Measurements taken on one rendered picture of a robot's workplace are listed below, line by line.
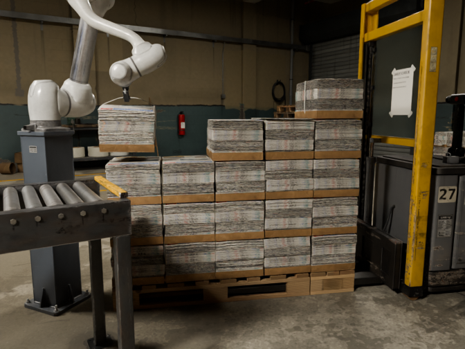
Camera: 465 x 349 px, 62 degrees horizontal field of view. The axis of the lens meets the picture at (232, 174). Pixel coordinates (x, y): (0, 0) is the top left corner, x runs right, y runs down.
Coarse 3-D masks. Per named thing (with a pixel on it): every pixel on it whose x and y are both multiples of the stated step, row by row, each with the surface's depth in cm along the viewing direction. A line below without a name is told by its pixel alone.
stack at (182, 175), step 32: (128, 160) 223; (160, 160) 229; (192, 160) 222; (288, 160) 222; (128, 192) 208; (160, 192) 211; (192, 192) 214; (224, 192) 218; (256, 192) 221; (160, 224) 214; (192, 224) 217; (224, 224) 221; (256, 224) 224; (288, 224) 227; (160, 256) 217; (192, 256) 220; (224, 256) 223; (256, 256) 226; (288, 256) 230; (160, 288) 219; (192, 288) 222; (224, 288) 226; (288, 288) 233
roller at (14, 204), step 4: (8, 188) 152; (12, 188) 153; (4, 192) 150; (8, 192) 146; (12, 192) 146; (16, 192) 150; (4, 196) 143; (8, 196) 138; (12, 196) 138; (16, 196) 141; (4, 200) 136; (8, 200) 132; (12, 200) 131; (16, 200) 133; (4, 204) 130; (8, 204) 126; (12, 204) 125; (16, 204) 127; (4, 208) 124; (8, 208) 120; (12, 208) 120; (16, 208) 121; (20, 208) 127
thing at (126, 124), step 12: (108, 108) 200; (120, 108) 203; (132, 108) 205; (144, 108) 207; (108, 120) 200; (120, 120) 201; (132, 120) 202; (144, 120) 203; (108, 132) 202; (120, 132) 203; (132, 132) 204; (144, 132) 205; (132, 144) 206; (144, 144) 207
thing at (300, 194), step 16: (272, 192) 222; (288, 192) 224; (304, 192) 225; (112, 240) 210; (144, 240) 213; (160, 240) 215; (176, 240) 216; (192, 240) 218; (208, 240) 220; (224, 272) 224; (240, 272) 226; (256, 272) 228; (272, 272) 230; (288, 272) 231
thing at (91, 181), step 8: (16, 184) 161; (24, 184) 161; (32, 184) 161; (40, 184) 162; (56, 184) 165; (72, 184) 169; (88, 184) 172; (96, 184) 174; (0, 192) 155; (56, 192) 166; (96, 192) 174; (0, 200) 155; (40, 200) 163; (0, 208) 156
